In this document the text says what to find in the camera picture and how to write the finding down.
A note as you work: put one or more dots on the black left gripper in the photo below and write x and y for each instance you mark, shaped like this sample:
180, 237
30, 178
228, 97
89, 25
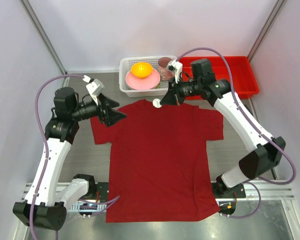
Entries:
110, 117

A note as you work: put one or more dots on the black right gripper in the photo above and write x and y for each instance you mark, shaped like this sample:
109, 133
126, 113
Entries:
170, 98

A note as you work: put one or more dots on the round colourful brooch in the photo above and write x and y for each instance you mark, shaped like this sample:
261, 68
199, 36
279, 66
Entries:
157, 103

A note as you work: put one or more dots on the red t-shirt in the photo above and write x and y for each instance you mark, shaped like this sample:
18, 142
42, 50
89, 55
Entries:
159, 169

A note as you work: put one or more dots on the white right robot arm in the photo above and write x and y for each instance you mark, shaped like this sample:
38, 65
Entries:
264, 150

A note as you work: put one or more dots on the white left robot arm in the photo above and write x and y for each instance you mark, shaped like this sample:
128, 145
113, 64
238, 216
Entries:
42, 206

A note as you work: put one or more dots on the green plate under pink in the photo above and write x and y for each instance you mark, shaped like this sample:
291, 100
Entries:
158, 86

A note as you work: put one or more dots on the pink floral mug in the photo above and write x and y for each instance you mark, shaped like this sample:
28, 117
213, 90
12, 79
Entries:
165, 74

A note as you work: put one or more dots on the orange plastic bowl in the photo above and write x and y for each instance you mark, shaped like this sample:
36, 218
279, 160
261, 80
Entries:
141, 69

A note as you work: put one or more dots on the white perforated plastic basket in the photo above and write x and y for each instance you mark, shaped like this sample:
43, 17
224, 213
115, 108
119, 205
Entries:
125, 66

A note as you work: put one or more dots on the red plastic tray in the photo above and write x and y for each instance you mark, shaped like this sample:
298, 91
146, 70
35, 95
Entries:
245, 84

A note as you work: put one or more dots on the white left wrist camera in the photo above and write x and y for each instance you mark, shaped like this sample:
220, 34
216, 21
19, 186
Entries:
94, 87

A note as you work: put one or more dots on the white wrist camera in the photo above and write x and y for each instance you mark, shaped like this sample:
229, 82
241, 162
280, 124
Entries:
174, 67
94, 87

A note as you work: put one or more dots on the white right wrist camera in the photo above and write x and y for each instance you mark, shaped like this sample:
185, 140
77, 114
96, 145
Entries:
174, 67

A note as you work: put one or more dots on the aluminium front rail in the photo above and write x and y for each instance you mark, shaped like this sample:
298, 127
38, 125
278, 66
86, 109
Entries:
268, 192

